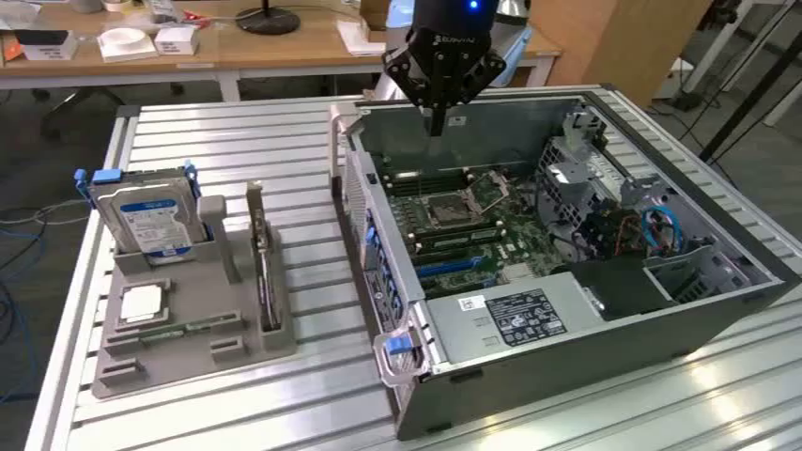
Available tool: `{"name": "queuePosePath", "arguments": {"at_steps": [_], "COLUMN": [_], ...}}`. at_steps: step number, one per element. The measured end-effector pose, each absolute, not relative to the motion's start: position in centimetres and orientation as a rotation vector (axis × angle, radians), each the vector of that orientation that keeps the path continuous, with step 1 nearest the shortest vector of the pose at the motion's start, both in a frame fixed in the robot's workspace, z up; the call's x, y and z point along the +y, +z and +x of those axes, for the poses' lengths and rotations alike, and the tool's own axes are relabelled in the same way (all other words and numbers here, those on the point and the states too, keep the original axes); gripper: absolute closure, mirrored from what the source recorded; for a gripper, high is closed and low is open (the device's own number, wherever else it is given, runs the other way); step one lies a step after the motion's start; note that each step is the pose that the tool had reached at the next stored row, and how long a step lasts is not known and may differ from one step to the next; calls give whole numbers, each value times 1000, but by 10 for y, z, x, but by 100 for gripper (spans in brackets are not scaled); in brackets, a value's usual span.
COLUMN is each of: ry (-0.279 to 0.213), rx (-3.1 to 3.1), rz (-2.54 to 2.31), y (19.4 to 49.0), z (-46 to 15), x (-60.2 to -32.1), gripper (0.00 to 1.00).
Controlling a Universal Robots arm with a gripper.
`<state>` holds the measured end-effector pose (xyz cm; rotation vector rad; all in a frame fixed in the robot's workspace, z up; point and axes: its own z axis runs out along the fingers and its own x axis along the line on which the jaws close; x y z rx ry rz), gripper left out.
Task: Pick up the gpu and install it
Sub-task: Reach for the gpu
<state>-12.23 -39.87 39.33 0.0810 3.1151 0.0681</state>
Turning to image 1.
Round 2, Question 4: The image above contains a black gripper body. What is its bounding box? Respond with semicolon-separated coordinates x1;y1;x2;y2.
405;0;503;62

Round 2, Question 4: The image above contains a graphics card with metal bracket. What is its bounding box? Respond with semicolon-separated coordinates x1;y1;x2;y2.
246;179;285;333

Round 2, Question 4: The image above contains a white paper stack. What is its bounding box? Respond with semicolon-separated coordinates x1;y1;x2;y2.
337;18;389;58

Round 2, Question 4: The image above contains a wooden desk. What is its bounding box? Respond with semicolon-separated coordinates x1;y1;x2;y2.
0;0;565;102

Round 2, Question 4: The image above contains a wooden cabinet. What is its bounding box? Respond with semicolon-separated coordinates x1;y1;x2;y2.
529;0;716;102

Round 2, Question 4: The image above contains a black lamp base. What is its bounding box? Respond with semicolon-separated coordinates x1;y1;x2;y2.
235;0;302;37

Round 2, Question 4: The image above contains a metal socket cover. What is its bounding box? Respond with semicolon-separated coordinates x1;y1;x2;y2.
463;169;510;210

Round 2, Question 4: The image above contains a silver perforated disk cage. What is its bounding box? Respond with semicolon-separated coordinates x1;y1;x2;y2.
535;135;632;231

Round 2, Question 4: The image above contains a CPU socket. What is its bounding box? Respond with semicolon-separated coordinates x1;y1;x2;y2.
422;192;483;227

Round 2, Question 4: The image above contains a green motherboard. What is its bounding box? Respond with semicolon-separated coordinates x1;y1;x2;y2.
373;154;576;300

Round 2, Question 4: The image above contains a small white labelled box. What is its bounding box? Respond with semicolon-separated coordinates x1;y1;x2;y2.
154;25;202;56

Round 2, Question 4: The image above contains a blue expansion slot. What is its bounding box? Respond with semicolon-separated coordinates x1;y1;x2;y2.
418;256;487;279

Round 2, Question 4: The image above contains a black slanted pole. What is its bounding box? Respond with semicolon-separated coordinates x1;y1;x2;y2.
698;25;802;165

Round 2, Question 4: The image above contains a white square box round insert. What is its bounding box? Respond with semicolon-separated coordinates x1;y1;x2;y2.
96;26;160;65

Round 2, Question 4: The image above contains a hard disk in blue carrier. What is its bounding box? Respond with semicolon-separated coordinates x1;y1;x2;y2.
72;159;210;265

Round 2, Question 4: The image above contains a black chair base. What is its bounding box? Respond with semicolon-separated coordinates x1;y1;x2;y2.
31;86;131;141

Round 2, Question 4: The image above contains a grey power supply unit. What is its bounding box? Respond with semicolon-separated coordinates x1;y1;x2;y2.
423;273;608;366

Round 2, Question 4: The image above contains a grey disk bay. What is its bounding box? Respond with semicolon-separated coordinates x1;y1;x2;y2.
644;243;757;304

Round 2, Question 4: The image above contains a white box with black lid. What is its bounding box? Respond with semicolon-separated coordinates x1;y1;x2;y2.
12;28;80;62

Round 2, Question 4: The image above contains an orange box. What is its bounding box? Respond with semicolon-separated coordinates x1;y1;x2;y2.
0;33;26;68

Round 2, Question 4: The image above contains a silver CPU chip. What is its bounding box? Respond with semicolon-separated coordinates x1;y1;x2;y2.
118;285;170;324

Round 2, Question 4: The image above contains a green RAM stick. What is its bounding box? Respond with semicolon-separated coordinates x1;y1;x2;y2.
135;315;221;340

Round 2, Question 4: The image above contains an open dark grey PC case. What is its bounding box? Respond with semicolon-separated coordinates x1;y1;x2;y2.
329;84;802;443

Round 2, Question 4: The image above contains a grey parts rack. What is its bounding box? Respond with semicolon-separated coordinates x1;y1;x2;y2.
91;194;301;401

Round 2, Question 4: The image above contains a light grey case handle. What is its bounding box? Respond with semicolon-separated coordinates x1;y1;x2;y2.
329;103;366;180

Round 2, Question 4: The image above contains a blue wire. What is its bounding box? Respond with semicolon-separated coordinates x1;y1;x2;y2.
638;205;686;257

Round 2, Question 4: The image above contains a grey floor cable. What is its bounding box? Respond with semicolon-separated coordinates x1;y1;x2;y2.
0;199;92;227

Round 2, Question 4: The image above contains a grey case handle blue tab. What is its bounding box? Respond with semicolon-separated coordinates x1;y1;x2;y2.
373;328;435;387

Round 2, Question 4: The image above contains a blue floor cable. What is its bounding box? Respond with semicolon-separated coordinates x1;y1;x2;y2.
0;228;51;405

